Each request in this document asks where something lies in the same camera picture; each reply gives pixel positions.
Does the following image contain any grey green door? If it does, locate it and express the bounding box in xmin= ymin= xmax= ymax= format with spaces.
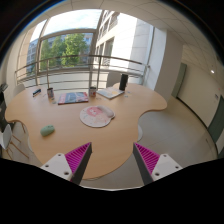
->
xmin=172 ymin=63 xmax=187 ymax=98

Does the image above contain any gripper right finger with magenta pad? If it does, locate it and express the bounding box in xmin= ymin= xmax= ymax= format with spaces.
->
xmin=133 ymin=143 xmax=182 ymax=185

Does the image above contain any black cylindrical speaker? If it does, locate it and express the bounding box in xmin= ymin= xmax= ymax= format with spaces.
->
xmin=119 ymin=74 xmax=128 ymax=91

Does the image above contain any round pink mouse pad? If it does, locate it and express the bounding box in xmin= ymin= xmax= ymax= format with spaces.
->
xmin=80 ymin=105 xmax=115 ymax=128

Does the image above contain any metal window railing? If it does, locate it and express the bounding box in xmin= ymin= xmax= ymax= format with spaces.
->
xmin=15 ymin=54 xmax=150 ymax=90

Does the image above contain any patterned cup in middle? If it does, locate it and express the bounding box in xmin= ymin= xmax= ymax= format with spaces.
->
xmin=89 ymin=86 xmax=97 ymax=97

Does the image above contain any red and blue book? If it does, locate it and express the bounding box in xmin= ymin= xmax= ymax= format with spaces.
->
xmin=58 ymin=92 xmax=89 ymax=105

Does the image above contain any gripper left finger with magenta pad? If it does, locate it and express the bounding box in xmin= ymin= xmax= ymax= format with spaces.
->
xmin=41 ymin=143 xmax=92 ymax=185

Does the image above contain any mint green computer mouse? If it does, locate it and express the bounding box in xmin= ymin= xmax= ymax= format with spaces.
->
xmin=40 ymin=125 xmax=55 ymax=137

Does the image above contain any small dark blue box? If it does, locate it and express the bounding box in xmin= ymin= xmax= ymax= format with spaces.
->
xmin=33 ymin=89 xmax=41 ymax=97

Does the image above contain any white chair with wooden legs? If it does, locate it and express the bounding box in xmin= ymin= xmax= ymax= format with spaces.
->
xmin=0 ymin=124 xmax=28 ymax=158

